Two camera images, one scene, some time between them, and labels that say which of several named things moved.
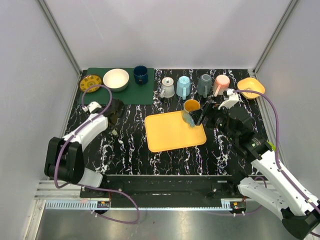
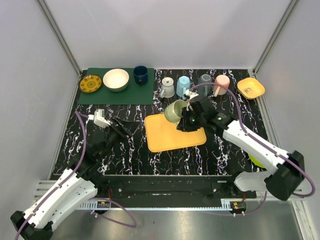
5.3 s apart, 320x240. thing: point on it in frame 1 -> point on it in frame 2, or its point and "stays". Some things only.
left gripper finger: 114,131 -> 131,143
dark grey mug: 204,85 stays
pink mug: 221,83 stays
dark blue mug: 140,73 stays
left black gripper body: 116,110 -> 122,127
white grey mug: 167,87 stays
